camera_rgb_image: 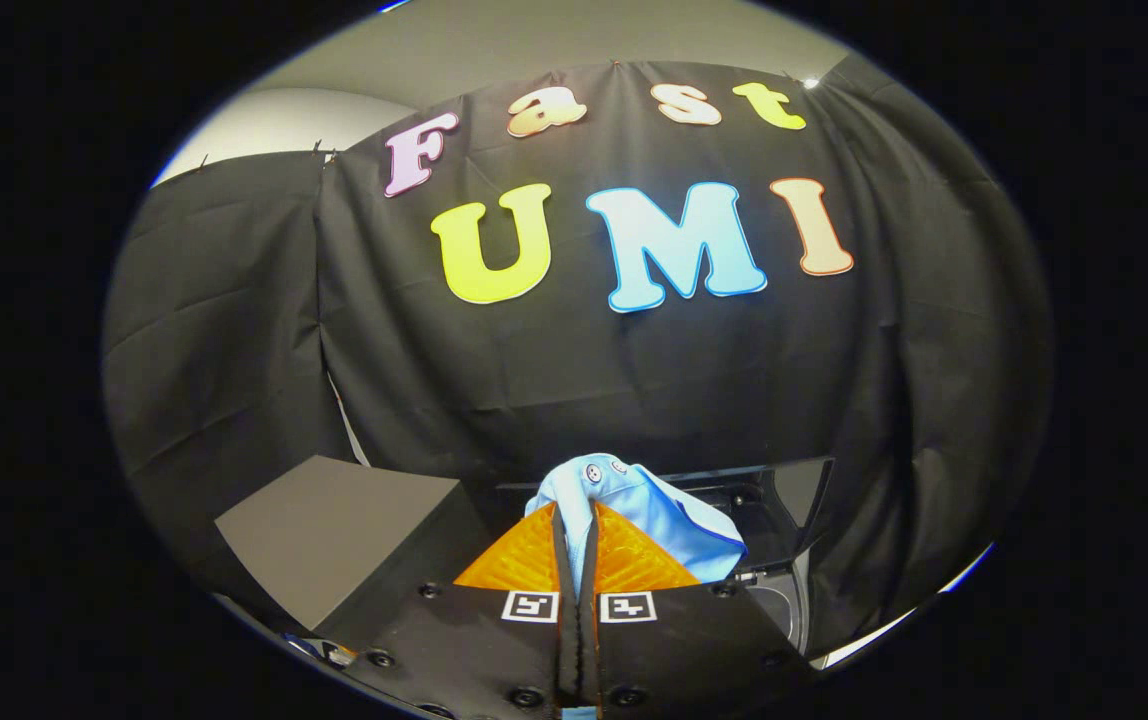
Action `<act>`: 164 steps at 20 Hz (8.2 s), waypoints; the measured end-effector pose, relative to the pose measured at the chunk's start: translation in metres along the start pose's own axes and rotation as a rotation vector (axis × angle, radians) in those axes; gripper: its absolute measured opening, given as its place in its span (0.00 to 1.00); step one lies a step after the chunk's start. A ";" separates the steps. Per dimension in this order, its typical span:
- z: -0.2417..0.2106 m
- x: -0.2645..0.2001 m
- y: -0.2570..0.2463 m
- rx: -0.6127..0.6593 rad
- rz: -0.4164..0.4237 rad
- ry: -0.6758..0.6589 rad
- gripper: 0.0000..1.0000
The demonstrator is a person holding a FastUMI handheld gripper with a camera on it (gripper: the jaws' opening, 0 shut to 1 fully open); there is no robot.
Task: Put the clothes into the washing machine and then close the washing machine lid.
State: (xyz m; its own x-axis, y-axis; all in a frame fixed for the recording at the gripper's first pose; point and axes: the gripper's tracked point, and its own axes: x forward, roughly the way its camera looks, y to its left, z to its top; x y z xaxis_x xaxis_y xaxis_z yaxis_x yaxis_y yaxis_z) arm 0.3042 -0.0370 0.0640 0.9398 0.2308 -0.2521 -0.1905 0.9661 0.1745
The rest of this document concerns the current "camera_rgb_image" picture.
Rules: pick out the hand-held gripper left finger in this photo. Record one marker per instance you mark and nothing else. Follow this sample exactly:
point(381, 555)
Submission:
point(474, 650)

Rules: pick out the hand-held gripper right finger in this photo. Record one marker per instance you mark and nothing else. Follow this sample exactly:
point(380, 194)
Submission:
point(684, 650)

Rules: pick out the light blue polo shirt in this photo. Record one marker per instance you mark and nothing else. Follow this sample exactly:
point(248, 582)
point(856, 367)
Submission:
point(664, 520)

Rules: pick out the dark cabinet with beige front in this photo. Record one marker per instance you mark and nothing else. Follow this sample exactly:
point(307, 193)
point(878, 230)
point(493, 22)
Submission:
point(334, 530)

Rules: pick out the white flat board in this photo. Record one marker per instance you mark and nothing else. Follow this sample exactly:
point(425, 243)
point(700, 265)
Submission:
point(894, 615)

